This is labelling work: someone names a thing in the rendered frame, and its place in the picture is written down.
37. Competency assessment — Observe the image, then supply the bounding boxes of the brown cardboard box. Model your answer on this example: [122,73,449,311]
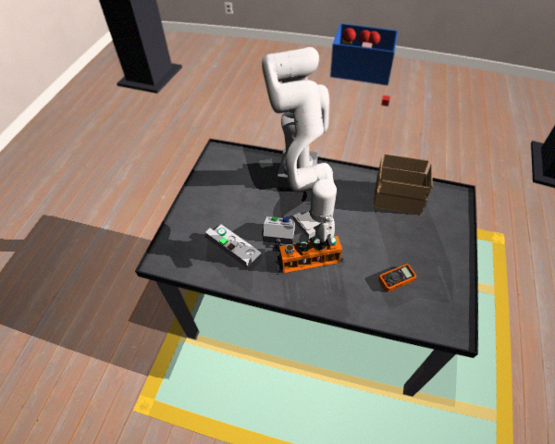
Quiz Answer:
[374,154,433,216]

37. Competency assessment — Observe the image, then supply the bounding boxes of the orange tube holder plate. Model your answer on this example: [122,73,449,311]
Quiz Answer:
[279,236,342,274]

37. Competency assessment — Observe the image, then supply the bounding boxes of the orange pocket multimeter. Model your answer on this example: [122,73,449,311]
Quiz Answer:
[378,264,416,292]

